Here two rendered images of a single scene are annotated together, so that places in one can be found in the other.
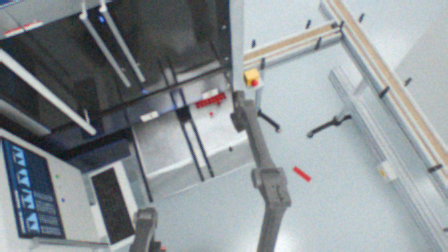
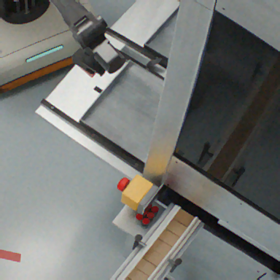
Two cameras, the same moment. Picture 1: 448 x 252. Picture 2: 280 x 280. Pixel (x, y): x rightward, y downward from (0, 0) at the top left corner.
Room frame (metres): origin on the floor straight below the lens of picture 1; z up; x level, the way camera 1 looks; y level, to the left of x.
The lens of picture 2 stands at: (1.22, -0.74, 2.60)
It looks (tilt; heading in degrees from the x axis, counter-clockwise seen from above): 63 degrees down; 129
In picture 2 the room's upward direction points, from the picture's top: 8 degrees clockwise
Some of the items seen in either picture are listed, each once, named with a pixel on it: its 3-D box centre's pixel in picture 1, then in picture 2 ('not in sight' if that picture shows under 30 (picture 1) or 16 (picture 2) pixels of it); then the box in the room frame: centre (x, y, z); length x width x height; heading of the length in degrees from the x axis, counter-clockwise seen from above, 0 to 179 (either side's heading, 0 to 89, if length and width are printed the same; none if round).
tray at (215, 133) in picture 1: (217, 117); (151, 120); (0.72, -0.01, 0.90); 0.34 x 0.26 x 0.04; 11
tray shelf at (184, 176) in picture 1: (193, 140); (161, 74); (0.62, 0.14, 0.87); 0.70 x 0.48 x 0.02; 101
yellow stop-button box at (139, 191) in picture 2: (250, 76); (138, 194); (0.89, -0.23, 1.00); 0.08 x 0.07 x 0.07; 11
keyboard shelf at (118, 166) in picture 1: (109, 206); not in sight; (0.36, 0.66, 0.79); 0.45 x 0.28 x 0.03; 15
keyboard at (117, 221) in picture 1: (111, 204); not in sight; (0.36, 0.64, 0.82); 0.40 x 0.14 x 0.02; 15
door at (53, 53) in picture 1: (67, 80); not in sight; (0.72, 0.54, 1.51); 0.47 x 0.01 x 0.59; 101
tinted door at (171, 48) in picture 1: (178, 40); not in sight; (0.80, 0.09, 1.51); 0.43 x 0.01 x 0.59; 101
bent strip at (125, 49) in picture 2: (198, 152); (140, 54); (0.53, 0.13, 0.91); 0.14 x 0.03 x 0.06; 10
